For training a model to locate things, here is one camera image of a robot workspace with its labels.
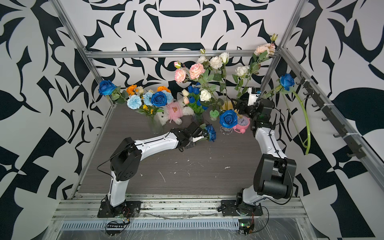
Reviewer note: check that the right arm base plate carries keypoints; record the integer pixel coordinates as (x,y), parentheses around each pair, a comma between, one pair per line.
(234,209)

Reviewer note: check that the clear glass vase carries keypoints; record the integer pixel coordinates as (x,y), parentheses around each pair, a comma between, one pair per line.
(155,125)

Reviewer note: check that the blue white tulip bunch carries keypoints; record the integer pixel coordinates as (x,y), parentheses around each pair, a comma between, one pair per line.
(191,99)

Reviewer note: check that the blue rose spray stem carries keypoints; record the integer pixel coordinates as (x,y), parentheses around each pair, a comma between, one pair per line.
(285,86)

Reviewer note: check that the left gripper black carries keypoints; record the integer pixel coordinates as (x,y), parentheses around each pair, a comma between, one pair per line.
(182,132)

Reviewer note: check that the right controller board with wires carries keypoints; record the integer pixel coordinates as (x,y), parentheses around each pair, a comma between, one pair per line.
(253,225)

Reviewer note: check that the left controller board with wires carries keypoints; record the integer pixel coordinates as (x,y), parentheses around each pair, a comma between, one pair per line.
(114,227)

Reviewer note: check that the pink alarm clock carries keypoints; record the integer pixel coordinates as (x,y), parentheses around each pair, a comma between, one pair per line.
(243,125)

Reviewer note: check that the black hook rail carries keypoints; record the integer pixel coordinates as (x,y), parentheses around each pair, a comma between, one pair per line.
(334,116)

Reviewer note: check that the small green cup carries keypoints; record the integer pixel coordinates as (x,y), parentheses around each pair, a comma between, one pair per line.
(214,115)

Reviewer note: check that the pink rose stem right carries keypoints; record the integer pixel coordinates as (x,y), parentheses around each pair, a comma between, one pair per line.
(264,49)

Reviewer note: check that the pink rose stem left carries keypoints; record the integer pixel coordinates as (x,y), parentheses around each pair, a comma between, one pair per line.
(183,74)

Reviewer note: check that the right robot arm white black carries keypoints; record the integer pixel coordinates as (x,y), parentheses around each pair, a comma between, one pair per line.
(274,176)

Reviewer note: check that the blue orange mixed bouquet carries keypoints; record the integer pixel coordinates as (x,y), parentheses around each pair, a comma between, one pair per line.
(136,98)

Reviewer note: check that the pink rose stem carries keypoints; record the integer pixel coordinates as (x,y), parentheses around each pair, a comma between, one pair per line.
(183,74)
(264,49)

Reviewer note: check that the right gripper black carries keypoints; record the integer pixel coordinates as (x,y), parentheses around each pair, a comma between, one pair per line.
(242,105)

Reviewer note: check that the controller board with wires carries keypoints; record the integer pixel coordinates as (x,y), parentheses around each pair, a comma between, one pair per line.
(114,227)
(253,225)

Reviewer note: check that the white plush toy pink shirt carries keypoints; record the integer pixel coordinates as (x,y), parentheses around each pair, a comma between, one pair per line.
(174,112)

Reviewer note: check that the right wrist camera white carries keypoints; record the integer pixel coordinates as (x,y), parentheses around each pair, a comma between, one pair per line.
(254,94)

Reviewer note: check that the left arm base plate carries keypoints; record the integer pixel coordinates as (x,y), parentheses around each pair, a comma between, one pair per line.
(127,209)

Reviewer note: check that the dark purple glass vase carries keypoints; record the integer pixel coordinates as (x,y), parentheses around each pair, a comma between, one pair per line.
(199,119)

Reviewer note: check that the white rose stems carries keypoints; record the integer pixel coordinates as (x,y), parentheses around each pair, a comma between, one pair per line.
(211,74)

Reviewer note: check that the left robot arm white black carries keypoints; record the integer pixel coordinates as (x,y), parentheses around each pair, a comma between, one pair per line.
(125,161)

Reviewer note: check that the yellow ruffled glass vase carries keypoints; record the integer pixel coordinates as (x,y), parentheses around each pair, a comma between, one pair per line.
(227,106)

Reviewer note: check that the single blue rose stem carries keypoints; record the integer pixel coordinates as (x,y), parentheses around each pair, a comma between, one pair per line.
(208,132)

